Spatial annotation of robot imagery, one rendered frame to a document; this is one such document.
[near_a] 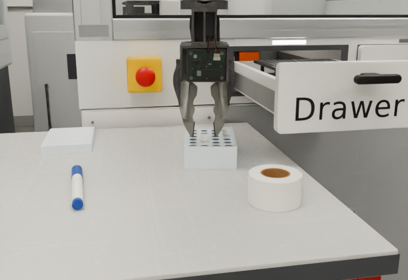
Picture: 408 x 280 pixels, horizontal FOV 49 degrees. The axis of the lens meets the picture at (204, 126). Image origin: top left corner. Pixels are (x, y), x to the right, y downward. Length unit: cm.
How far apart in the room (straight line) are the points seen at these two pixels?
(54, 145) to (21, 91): 351
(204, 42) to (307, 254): 32
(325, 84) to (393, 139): 53
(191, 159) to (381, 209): 69
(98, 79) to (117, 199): 43
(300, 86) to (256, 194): 21
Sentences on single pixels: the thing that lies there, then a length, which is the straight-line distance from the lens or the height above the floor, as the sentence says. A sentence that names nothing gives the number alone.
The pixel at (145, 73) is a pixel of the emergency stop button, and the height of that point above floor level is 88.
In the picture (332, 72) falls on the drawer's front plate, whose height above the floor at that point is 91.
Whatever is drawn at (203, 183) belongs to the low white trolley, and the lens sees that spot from 66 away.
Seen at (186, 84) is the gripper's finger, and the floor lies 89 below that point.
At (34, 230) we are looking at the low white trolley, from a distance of 56.
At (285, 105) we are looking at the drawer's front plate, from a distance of 70.
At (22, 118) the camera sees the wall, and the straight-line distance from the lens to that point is 437.
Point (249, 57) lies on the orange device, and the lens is 141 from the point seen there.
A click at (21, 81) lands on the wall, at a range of 432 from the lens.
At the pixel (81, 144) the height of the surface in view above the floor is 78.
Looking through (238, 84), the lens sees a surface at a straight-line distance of 98.
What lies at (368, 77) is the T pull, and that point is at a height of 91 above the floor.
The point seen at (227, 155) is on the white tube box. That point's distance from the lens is 71.
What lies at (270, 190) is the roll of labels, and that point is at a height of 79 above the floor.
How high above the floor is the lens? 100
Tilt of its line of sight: 14 degrees down
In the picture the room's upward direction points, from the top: straight up
